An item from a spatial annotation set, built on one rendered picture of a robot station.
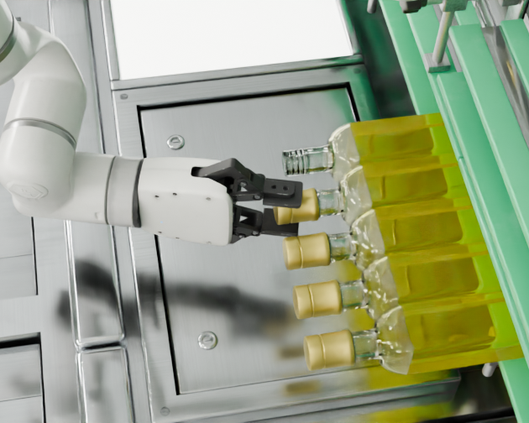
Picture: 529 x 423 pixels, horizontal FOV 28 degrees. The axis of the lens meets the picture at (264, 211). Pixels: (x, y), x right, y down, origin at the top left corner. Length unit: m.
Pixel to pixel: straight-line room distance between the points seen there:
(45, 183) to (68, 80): 0.11
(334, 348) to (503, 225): 0.21
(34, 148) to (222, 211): 0.20
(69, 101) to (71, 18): 0.42
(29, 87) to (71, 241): 0.24
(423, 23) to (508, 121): 0.25
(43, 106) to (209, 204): 0.19
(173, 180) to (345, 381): 0.29
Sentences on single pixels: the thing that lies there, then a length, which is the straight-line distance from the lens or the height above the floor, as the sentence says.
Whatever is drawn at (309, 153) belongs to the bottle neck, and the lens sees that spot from 1.15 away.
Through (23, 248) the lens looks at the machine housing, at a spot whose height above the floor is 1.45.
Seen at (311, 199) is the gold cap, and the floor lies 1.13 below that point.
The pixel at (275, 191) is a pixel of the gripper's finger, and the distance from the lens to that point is 1.09.
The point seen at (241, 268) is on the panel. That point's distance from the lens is 1.23.
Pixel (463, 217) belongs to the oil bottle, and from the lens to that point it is 1.11.
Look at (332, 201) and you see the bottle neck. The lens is 1.11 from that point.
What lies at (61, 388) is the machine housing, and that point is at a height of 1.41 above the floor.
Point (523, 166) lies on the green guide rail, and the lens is 1.02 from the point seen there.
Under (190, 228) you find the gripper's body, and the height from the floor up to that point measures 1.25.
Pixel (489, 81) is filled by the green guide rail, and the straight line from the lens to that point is 1.08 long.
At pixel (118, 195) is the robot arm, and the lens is 1.10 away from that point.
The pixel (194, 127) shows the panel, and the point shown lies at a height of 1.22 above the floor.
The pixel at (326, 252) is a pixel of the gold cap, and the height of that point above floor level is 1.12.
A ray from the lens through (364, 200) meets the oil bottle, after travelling 1.10.
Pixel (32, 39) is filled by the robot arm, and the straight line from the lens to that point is 0.99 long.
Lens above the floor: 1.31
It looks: 7 degrees down
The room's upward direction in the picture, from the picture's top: 97 degrees counter-clockwise
